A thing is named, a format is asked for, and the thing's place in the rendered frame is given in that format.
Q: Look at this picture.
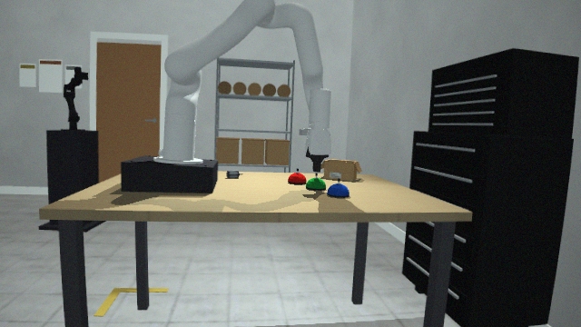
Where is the open brown cardboard box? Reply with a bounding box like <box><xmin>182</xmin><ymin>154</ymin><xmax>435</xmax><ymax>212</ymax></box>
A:
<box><xmin>320</xmin><ymin>159</ymin><xmax>362</xmax><ymax>181</ymax></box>

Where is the red bell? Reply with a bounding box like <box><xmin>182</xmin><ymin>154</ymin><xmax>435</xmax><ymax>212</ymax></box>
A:
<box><xmin>288</xmin><ymin>169</ymin><xmax>307</xmax><ymax>184</ymax></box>

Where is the blue bell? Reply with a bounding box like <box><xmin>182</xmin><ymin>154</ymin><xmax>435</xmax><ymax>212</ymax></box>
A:
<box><xmin>327</xmin><ymin>178</ymin><xmax>350</xmax><ymax>198</ymax></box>

